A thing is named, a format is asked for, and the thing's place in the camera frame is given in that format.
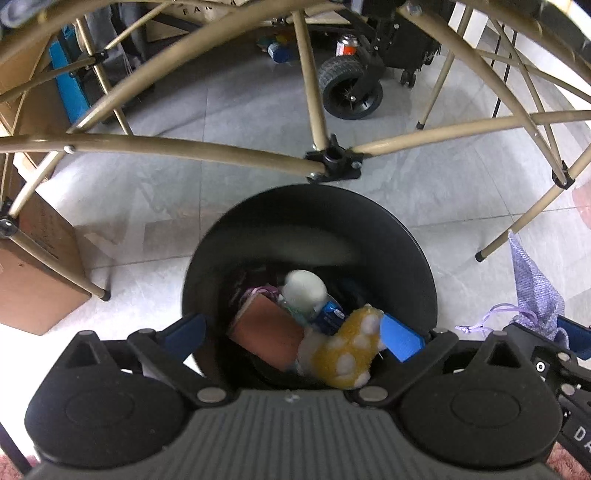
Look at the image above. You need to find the cardboard box with green liner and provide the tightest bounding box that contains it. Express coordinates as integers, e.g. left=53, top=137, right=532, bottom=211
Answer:
left=0, top=194, right=93, bottom=337

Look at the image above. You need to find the brown rectangular block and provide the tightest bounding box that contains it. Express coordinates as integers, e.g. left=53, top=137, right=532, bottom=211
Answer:
left=228, top=295, right=305, bottom=372

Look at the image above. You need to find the purple mesh pouch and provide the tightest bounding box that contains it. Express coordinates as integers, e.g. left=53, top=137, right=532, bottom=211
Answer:
left=456, top=230, right=566, bottom=342

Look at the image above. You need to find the red label can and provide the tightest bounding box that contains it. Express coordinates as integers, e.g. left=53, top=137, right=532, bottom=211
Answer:
left=336, top=36, right=362, bottom=58

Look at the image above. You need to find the yellow plush toy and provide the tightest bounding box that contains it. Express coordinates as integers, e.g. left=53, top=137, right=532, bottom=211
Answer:
left=295, top=305, right=385, bottom=389

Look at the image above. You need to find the beige folding wagon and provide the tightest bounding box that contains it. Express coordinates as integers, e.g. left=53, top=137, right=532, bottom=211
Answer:
left=148, top=0, right=444, bottom=121

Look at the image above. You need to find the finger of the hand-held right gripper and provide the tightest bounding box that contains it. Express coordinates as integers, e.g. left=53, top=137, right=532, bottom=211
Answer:
left=503, top=323, right=575, bottom=384
left=556, top=315, right=591, bottom=361

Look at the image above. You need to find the black trash bin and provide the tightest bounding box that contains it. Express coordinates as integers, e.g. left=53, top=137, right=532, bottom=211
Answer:
left=181, top=185, right=438, bottom=393

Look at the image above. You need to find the purple satin cloth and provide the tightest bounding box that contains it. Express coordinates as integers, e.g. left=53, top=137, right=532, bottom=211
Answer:
left=238, top=285, right=283, bottom=308

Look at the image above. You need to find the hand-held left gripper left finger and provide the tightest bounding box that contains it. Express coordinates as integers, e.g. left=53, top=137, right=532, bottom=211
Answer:
left=65, top=314, right=232, bottom=409

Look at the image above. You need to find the tan folding table frame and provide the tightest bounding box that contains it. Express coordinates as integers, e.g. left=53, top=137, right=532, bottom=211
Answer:
left=0, top=0, right=591, bottom=301

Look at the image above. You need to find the blue packet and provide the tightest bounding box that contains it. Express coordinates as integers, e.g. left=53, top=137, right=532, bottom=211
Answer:
left=314, top=298, right=347, bottom=333

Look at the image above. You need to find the blue flat panel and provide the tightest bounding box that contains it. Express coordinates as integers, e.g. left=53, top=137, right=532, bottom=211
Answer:
left=48, top=39, right=90, bottom=123

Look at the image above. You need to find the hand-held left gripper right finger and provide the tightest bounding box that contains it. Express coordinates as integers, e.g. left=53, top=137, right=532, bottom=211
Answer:
left=353, top=313, right=527, bottom=409

